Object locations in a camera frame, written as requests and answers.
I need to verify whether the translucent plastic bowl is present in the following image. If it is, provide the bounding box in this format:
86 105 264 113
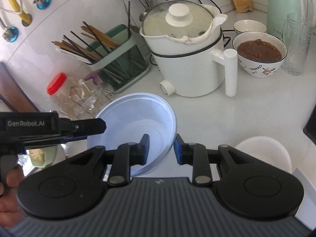
87 93 177 177

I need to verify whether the person left hand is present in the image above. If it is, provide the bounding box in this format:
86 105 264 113
0 165 25 229

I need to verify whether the red lid glass jar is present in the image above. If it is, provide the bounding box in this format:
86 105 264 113
46 72 99 120

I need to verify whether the green colander basket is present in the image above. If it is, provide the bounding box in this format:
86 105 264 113
27 146 58 168

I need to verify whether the green chopstick holder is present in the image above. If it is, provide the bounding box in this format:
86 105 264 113
51 21 151 94

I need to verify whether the white electric cooking pot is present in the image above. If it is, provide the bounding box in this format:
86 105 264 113
140 0 238 97

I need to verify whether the floral bowl with brown food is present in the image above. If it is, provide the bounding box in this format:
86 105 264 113
232 32 288 78

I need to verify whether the small white ceramic bowl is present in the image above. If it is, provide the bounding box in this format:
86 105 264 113
233 19 267 35

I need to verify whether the tall textured clear glass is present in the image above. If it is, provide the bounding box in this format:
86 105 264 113
282 13 314 76

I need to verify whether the mint green kettle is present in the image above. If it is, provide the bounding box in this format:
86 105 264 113
267 0 315 39

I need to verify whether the wire glass holder rack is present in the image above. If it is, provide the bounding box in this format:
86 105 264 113
69 80 115 119

